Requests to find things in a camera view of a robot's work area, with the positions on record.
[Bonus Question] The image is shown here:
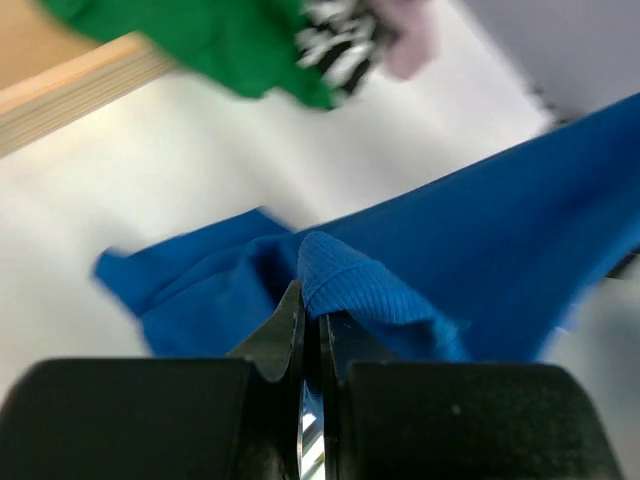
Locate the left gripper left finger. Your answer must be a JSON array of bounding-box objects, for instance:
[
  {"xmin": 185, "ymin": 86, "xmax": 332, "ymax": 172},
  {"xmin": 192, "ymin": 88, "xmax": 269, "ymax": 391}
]
[{"xmin": 1, "ymin": 282, "xmax": 305, "ymax": 479}]

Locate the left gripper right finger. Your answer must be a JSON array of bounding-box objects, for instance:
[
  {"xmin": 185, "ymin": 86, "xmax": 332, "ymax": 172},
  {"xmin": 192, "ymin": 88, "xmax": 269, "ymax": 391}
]
[{"xmin": 319, "ymin": 314, "xmax": 622, "ymax": 479}]

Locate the blue tank top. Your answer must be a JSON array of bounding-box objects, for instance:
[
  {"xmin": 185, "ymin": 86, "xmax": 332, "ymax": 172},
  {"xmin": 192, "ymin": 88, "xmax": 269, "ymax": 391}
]
[{"xmin": 94, "ymin": 96, "xmax": 639, "ymax": 362}]

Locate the green tank top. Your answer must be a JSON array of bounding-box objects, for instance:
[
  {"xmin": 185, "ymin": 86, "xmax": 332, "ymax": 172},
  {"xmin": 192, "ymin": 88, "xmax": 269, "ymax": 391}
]
[{"xmin": 41, "ymin": 0, "xmax": 334, "ymax": 110}]

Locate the black white striped tank top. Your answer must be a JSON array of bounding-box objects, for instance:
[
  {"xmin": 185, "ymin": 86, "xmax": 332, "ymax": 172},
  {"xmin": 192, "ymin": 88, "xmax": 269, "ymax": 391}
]
[{"xmin": 295, "ymin": 1, "xmax": 394, "ymax": 108}]

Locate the mauve pink tank top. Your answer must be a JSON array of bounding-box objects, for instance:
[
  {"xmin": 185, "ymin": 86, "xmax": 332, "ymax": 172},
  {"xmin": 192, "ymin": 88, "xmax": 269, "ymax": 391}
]
[{"xmin": 368, "ymin": 0, "xmax": 439, "ymax": 81}]

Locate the wooden clothes rack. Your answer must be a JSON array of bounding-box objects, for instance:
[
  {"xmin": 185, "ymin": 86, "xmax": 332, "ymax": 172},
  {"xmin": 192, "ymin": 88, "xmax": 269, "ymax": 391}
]
[{"xmin": 1, "ymin": 1, "xmax": 174, "ymax": 156}]

